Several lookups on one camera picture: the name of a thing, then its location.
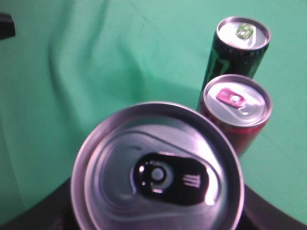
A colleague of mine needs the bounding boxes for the light green drink can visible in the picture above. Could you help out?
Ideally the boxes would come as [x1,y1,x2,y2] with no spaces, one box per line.
[71,102,244,230]

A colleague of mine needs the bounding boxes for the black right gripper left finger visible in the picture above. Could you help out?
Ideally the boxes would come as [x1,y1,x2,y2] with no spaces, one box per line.
[0,178,79,230]

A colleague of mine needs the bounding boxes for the black object at edge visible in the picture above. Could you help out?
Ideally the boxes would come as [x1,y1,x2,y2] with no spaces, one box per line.
[0,12,15,40]

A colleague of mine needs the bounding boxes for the black Monster energy can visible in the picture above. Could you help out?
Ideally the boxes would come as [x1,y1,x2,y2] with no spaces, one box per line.
[199,16,272,99]

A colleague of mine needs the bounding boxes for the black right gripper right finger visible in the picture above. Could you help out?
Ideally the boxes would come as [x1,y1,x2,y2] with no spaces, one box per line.
[237,185,307,230]

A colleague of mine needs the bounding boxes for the green fabric cloth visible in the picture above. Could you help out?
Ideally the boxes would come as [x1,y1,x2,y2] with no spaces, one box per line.
[0,0,307,223]

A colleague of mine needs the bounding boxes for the pink energy drink can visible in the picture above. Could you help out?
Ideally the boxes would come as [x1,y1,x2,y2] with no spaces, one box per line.
[197,74,273,156]

